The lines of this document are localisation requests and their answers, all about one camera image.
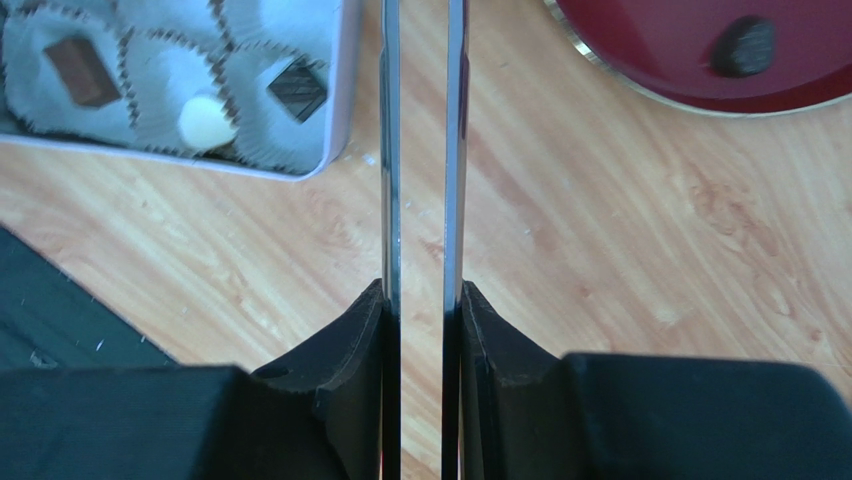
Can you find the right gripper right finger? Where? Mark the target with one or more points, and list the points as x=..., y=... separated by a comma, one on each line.
x=527, y=414

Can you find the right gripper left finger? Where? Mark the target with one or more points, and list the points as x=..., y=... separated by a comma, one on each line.
x=313, y=413

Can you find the square tin box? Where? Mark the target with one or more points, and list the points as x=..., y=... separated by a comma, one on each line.
x=286, y=71

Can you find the metal tongs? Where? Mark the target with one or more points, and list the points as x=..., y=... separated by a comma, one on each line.
x=458, y=70

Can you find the white chocolate right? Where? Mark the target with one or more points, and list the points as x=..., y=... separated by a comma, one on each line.
x=203, y=123

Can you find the dark chocolate lower right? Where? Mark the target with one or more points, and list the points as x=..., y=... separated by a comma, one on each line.
x=82, y=72

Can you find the red round tray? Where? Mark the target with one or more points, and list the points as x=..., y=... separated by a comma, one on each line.
x=727, y=58

